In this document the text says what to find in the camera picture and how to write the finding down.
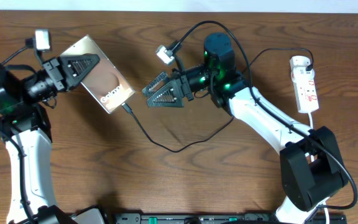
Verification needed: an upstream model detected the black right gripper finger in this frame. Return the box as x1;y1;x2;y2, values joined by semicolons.
142;71;170;96
147;79;184;108

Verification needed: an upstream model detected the white USB charger plug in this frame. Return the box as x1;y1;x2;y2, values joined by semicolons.
291;67;315;83

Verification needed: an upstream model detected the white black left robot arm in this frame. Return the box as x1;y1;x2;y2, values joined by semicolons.
0;54;104;223

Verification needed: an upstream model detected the Galaxy S25 Ultra smartphone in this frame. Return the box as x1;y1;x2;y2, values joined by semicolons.
61;35;135;114

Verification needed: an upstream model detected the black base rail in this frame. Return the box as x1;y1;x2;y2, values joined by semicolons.
113;212;347;224

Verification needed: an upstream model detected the white power strip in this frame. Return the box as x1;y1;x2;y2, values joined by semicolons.
290;55;319;114

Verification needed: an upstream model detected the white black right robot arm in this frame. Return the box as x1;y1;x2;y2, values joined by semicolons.
142;32;350;223

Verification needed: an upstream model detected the black USB charging cable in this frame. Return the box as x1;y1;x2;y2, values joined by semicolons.
121;47;314;154

